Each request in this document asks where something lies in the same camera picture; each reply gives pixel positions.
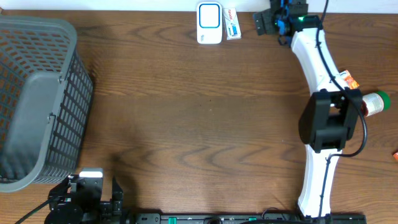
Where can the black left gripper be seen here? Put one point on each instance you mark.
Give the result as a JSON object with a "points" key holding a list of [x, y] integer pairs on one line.
{"points": [[105, 208]]}

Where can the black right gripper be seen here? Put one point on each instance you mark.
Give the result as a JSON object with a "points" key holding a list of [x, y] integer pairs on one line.
{"points": [[267, 26]]}

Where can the white blue medicine box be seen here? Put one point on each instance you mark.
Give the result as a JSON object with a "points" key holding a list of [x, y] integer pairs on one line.
{"points": [[231, 24]]}

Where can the orange small carton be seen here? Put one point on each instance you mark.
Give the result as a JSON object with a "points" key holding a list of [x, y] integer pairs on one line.
{"points": [[350, 81]]}

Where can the white jar green lid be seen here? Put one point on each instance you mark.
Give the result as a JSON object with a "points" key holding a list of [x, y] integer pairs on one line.
{"points": [[374, 103]]}

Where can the red chocolate bar wrapper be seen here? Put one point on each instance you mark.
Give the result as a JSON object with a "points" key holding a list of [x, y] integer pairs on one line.
{"points": [[396, 155]]}

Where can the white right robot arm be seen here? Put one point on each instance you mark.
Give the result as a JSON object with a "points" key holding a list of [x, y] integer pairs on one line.
{"points": [[330, 116]]}

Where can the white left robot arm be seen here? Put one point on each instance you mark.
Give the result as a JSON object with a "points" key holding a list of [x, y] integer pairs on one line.
{"points": [[85, 220]]}

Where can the white barcode scanner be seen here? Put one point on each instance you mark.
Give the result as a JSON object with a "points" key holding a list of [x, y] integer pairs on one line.
{"points": [[209, 23]]}

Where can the dark grey plastic basket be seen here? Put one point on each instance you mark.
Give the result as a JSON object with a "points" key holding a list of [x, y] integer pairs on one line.
{"points": [[46, 96]]}

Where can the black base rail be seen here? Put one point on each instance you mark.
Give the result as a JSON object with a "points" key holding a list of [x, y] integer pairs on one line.
{"points": [[271, 215]]}

